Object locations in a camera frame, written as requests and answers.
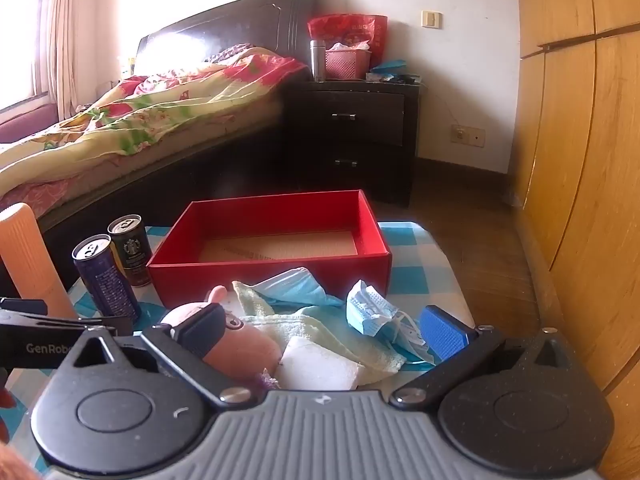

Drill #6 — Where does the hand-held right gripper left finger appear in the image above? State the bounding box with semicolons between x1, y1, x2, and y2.
65;302;256;408

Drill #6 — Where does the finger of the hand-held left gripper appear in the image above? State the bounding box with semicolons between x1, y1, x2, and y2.
0;298;49;315
75;316;134;336

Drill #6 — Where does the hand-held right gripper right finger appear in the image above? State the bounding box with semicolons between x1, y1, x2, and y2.
390;305;568;408

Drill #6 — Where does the pink pig plush toy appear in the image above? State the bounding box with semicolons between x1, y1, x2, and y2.
159;285;283;377

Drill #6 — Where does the red cardboard box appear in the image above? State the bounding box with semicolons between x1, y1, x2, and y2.
146;189;394;307

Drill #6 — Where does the blue white wrapper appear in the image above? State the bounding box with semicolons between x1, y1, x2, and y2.
346;280;437;365

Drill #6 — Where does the blue face mask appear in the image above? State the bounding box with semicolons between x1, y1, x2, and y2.
250;267;346;311

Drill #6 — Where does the cream plush toy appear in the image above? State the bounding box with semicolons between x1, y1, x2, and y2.
231;280;407;373

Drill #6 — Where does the white sponge block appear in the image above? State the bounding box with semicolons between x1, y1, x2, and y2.
277;336;367;392

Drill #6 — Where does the person's left hand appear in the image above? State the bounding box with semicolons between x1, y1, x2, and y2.
0;389;35;480

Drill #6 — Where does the purple drink can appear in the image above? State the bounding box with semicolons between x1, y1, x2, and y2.
71;235;142;323

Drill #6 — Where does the orange plastic bottle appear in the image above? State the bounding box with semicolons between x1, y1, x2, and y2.
0;203;78;320

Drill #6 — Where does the black coffee can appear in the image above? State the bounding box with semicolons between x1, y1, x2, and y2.
107;214;153;288

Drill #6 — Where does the dark wooden bed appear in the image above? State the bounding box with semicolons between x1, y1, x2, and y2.
0;0;321;281

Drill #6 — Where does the maroon window seat cushion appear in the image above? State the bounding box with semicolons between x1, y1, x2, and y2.
0;104;58;143

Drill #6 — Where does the dark wooden nightstand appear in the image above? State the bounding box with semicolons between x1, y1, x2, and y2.
282;80;421;208

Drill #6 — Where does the floral quilt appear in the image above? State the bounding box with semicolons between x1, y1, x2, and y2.
0;46;308;183

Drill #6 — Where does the wooden wardrobe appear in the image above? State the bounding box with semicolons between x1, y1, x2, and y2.
507;0;640;480

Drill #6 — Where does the window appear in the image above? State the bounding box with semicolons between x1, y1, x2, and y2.
0;0;51;111

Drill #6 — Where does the beige curtain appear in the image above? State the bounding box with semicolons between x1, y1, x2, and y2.
47;0;121;121

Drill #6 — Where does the pink plastic basket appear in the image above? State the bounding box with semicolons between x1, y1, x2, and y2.
325;42;372;81

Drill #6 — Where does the steel thermos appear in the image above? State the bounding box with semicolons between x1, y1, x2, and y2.
309;39;327;82

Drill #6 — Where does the red plastic bag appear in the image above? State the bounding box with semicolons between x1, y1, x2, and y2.
306;14;388;73

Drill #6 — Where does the wall socket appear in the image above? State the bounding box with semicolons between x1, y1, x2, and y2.
450;124;486;148

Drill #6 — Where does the thin wall cable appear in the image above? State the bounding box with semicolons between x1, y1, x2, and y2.
420;82;458;131

